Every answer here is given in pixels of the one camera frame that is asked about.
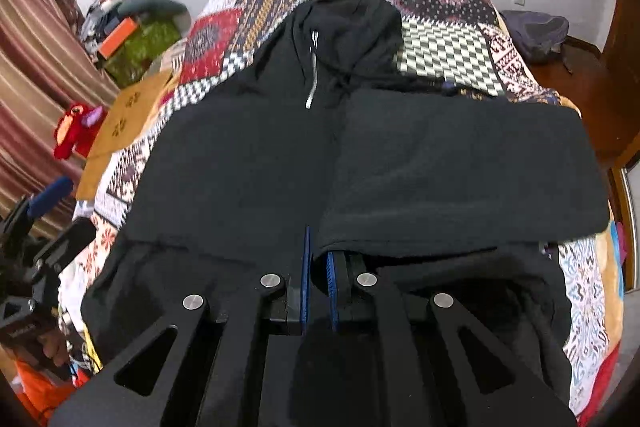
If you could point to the orange cloth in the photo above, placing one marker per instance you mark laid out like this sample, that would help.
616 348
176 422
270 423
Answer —
42 389

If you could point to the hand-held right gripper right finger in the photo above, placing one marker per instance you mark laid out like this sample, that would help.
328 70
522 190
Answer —
331 292

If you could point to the purple backpack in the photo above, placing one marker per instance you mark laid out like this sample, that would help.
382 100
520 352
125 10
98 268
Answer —
537 34

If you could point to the green patterned cloth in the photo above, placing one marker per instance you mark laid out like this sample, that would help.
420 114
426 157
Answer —
145 49

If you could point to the red plush toy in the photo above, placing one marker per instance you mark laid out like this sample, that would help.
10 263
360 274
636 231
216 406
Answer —
75 132

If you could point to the person's left hand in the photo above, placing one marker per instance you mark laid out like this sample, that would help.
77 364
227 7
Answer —
52 349

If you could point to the pile of small boxes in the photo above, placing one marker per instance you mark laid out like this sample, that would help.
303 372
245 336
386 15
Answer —
100 19

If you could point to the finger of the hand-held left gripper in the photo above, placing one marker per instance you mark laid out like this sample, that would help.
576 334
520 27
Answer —
62 249
50 196

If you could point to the patchwork patterned blanket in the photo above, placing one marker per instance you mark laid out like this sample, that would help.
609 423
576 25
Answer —
450 47

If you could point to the striped red curtain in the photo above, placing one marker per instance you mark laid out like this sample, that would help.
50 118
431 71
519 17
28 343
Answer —
30 57

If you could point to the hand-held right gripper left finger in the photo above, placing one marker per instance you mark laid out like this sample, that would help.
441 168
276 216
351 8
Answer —
306 287

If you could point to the black zip hoodie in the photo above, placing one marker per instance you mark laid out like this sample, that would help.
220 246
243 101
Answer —
250 157

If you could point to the orange box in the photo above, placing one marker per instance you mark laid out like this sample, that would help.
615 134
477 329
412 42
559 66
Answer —
117 38

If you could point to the grey cushion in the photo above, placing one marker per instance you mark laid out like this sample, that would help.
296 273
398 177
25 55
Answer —
150 2

